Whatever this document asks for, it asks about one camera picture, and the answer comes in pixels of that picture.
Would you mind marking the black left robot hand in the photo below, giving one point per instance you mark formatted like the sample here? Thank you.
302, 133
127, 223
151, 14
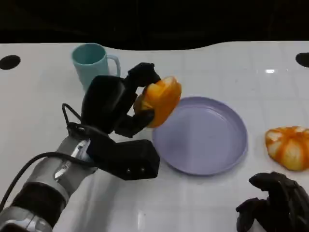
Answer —
103, 101

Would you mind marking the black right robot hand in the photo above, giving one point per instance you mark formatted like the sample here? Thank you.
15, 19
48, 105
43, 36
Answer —
285, 207

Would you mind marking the orange toy bread roll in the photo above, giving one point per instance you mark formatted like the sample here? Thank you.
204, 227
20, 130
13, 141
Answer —
163, 101

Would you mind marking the pale green mug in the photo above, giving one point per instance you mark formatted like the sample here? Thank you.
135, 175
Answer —
90, 62

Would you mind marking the orange and white bread roll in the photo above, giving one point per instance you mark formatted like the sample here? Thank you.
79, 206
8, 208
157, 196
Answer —
289, 147

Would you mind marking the black curtain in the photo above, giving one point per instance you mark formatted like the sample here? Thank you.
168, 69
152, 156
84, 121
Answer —
154, 21

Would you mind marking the black table grommet hole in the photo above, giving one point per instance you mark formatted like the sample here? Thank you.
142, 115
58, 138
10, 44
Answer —
303, 59
9, 62

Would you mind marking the lilac plate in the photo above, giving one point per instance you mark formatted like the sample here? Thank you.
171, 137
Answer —
202, 137

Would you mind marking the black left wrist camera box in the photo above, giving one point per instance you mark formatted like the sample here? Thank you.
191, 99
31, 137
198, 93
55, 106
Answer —
130, 157

